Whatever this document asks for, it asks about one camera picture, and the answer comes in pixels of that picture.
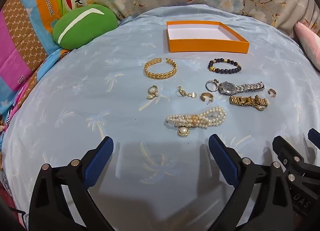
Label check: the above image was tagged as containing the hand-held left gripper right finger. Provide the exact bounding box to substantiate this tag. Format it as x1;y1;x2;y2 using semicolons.
208;134;293;231

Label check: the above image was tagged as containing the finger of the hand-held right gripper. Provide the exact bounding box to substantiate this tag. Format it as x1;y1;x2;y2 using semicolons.
272;135;310;189
307;128;320;150

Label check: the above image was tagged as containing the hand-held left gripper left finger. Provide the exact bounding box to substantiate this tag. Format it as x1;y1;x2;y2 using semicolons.
29;136;114;231

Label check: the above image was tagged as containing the pearl strand bracelet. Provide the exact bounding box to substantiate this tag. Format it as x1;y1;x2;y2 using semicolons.
165;106;227;137

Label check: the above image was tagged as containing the gold wristwatch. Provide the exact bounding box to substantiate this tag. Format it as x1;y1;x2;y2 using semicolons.
229;94;270;111

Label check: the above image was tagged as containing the silver wristwatch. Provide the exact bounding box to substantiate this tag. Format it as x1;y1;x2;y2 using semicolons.
218;81;265;95

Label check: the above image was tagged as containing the silver ring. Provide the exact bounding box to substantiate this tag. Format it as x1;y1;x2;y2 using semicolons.
205;79;219;92

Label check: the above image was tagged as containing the black bead bracelet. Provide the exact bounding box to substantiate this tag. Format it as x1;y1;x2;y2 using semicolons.
208;58;242;73

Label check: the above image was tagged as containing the gold leaf bangle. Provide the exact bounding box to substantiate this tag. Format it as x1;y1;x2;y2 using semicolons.
144;57;178;79

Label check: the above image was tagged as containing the orange cardboard box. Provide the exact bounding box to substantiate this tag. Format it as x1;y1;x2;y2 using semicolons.
166;21;250;53

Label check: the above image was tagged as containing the light blue palm sheet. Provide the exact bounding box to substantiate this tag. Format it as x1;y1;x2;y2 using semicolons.
1;5;320;231

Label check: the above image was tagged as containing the pearl drop hoop earring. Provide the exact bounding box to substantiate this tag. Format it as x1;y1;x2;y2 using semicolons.
146;85;162;100

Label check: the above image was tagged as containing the pink pillow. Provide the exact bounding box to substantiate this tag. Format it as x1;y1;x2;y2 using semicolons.
293;22;320;72

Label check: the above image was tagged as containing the green cushion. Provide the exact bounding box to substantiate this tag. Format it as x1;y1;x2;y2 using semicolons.
52;4;118;51

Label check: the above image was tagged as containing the cartoon printed blanket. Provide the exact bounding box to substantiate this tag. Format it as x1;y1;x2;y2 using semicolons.
0;0;87;134

